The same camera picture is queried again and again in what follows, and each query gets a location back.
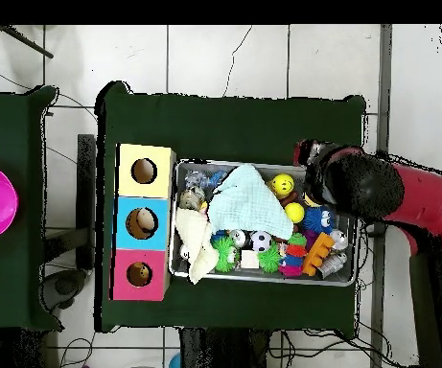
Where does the mint green cloth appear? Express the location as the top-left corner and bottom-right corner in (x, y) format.
(207, 163), (295, 241)

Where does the cream yellow cloth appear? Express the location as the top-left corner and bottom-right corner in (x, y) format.
(174, 206), (220, 286)

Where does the brown plush toy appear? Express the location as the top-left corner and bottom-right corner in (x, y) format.
(130, 263), (151, 286)

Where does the shallow mesh bin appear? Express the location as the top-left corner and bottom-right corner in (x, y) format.
(168, 158), (361, 288)

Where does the wooden box with three holes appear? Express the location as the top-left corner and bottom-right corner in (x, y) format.
(110, 143), (177, 302)

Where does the yellow smiley face ball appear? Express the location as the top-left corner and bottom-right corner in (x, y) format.
(270, 172), (295, 199)

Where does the plain yellow ball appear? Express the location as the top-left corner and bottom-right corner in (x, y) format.
(284, 201), (306, 224)

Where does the dark green table cloth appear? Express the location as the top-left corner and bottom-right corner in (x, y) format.
(94, 80), (367, 334)
(0, 84), (63, 332)

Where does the blue spiky ball with eyes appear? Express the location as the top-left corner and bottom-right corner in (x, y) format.
(301, 205), (337, 236)

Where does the small soccer ball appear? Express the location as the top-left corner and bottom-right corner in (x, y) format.
(249, 230), (273, 253)

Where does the orange toy brick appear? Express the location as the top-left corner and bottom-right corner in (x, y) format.
(301, 232), (336, 277)

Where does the silver drink can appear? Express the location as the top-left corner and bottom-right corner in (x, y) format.
(229, 228), (247, 247)

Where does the green spiky ball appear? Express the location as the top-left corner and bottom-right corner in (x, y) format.
(210, 235), (241, 274)

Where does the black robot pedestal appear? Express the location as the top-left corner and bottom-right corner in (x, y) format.
(178, 327), (272, 368)

